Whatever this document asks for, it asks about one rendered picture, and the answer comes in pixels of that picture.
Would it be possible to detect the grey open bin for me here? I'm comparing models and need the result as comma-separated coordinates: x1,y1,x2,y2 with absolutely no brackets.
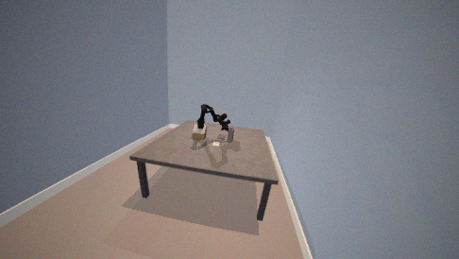
228,128,234,142

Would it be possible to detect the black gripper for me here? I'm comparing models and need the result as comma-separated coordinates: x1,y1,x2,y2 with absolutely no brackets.
220,120,229,131

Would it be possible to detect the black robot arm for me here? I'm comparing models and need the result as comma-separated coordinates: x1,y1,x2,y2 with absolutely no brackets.
197,104,230,130

